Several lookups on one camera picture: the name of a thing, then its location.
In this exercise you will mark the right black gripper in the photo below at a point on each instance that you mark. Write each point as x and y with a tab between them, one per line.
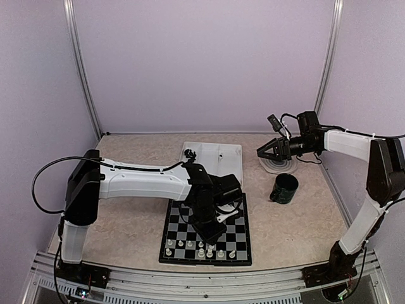
282	149

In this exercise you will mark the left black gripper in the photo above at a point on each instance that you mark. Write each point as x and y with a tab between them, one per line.
209	237

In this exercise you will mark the white chess rook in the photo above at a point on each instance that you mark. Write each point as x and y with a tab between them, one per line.
209	253

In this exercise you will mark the white bishop first row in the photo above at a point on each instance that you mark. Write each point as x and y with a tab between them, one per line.
221	253

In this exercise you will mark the black and silver chessboard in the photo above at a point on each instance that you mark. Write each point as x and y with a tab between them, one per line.
226	242

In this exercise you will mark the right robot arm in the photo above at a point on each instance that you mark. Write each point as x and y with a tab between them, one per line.
381	177

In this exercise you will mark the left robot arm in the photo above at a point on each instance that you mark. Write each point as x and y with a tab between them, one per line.
187	182

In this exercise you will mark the white plate with rings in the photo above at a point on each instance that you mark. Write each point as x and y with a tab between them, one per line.
279	167

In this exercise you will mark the dark green mug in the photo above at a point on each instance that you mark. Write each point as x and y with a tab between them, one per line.
284	188

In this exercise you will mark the white plastic divided tray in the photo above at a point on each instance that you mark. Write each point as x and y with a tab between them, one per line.
218	159

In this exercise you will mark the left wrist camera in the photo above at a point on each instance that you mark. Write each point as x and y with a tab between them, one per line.
225	211

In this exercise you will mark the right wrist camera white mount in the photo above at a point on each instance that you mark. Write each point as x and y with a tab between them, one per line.
278	126

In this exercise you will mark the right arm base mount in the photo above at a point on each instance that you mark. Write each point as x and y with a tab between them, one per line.
320	275

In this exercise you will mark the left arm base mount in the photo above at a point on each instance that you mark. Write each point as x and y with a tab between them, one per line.
85	274

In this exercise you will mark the right aluminium frame post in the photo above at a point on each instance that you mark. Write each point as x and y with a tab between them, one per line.
331	47

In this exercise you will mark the aluminium frame post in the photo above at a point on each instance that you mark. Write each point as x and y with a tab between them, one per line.
79	61
331	47

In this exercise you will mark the left aluminium frame post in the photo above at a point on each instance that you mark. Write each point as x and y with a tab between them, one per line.
79	61

